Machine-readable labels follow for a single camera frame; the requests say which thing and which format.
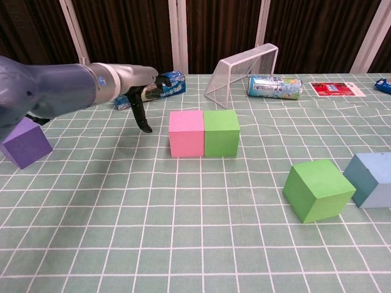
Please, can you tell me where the pink foam cube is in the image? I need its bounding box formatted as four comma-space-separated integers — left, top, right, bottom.
168, 110, 205, 158

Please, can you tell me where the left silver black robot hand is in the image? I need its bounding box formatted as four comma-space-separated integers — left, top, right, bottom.
121, 65, 171, 134

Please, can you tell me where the dark brown curtain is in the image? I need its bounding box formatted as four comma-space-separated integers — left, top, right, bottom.
0, 0, 391, 81

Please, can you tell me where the red white printed card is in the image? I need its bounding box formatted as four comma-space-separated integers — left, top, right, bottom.
309, 81, 367, 98

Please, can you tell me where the green checked tablecloth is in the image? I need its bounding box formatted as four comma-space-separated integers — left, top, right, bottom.
0, 73, 391, 293

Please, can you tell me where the purple foam cube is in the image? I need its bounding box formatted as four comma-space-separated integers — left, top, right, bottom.
0, 117, 54, 170

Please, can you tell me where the light blue foam cube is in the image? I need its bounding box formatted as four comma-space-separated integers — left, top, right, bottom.
342, 152, 391, 209

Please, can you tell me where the small dark blue cookie packet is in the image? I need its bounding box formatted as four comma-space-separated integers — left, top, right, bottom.
374, 78, 391, 95

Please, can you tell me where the white wire mesh rack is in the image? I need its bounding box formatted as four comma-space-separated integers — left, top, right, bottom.
203, 43, 279, 110

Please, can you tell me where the long blue cookie package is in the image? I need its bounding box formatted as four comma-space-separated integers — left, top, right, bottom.
113, 70, 188, 111

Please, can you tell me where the green foam cube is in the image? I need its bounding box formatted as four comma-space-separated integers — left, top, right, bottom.
282, 159, 357, 225
203, 109, 241, 158

